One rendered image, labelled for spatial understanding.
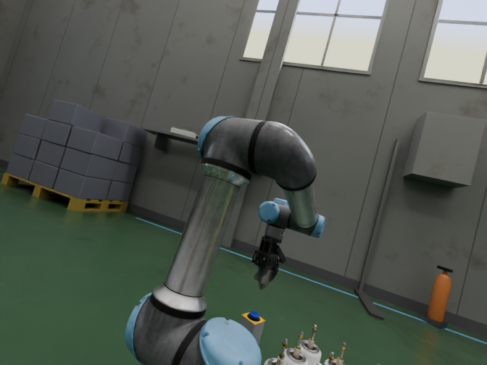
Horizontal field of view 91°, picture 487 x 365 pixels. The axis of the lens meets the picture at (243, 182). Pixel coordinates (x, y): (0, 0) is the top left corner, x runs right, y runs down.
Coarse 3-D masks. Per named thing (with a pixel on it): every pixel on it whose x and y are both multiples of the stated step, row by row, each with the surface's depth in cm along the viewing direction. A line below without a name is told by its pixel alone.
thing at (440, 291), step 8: (440, 280) 251; (448, 280) 249; (440, 288) 250; (448, 288) 247; (432, 296) 254; (440, 296) 248; (448, 296) 248; (432, 304) 252; (440, 304) 247; (432, 312) 250; (440, 312) 246; (424, 320) 252; (432, 320) 246; (440, 320) 246; (440, 328) 241
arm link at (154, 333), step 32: (224, 128) 50; (256, 128) 48; (224, 160) 48; (224, 192) 49; (192, 224) 49; (224, 224) 50; (192, 256) 47; (160, 288) 48; (192, 288) 46; (128, 320) 47; (160, 320) 44; (192, 320) 45; (160, 352) 42
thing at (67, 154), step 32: (32, 128) 330; (64, 128) 314; (96, 128) 347; (128, 128) 345; (32, 160) 323; (64, 160) 309; (96, 160) 307; (128, 160) 358; (64, 192) 303; (96, 192) 319; (128, 192) 375
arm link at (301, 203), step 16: (272, 128) 46; (288, 128) 48; (256, 144) 46; (272, 144) 45; (288, 144) 46; (304, 144) 49; (256, 160) 47; (272, 160) 46; (288, 160) 46; (304, 160) 48; (272, 176) 49; (288, 176) 48; (304, 176) 49; (288, 192) 57; (304, 192) 56; (304, 208) 63; (288, 224) 80; (304, 224) 72; (320, 224) 76
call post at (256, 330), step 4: (244, 320) 94; (248, 320) 93; (244, 324) 93; (248, 324) 92; (252, 324) 91; (256, 324) 91; (260, 324) 93; (248, 328) 92; (252, 328) 91; (256, 328) 92; (260, 328) 94; (252, 332) 90; (256, 332) 92; (260, 332) 94; (256, 336) 93; (260, 336) 95
